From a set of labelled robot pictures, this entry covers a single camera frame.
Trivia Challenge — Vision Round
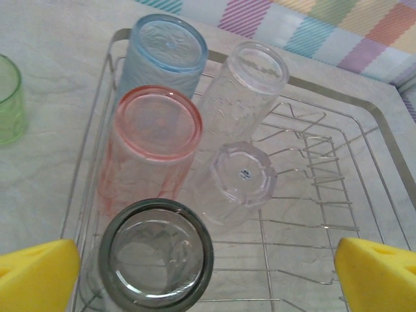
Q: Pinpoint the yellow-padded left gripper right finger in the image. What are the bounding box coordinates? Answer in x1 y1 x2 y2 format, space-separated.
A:
334 237 416 312

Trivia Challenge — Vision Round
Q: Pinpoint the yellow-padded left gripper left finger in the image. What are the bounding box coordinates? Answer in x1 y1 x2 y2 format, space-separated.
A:
0 239 81 312

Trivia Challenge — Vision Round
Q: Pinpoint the grey plastic cup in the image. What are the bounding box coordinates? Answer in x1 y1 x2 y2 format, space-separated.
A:
79 198 215 312

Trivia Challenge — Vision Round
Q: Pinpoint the short clear plastic cup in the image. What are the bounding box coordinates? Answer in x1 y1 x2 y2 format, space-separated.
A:
190 141 278 226

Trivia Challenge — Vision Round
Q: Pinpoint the wire dish rack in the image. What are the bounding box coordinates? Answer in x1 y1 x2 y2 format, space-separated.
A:
60 28 413 312

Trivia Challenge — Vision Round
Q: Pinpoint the pink plastic cup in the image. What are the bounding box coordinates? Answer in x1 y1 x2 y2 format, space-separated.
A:
96 84 205 222

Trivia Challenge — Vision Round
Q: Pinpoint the tall clear plastic cup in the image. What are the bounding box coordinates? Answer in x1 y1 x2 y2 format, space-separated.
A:
196 40 290 153

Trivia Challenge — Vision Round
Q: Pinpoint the blue plastic cup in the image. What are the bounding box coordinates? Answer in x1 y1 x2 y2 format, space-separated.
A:
115 13 209 100

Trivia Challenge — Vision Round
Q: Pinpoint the green plastic cup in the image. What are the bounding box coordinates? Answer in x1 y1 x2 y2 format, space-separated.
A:
0 53 26 146

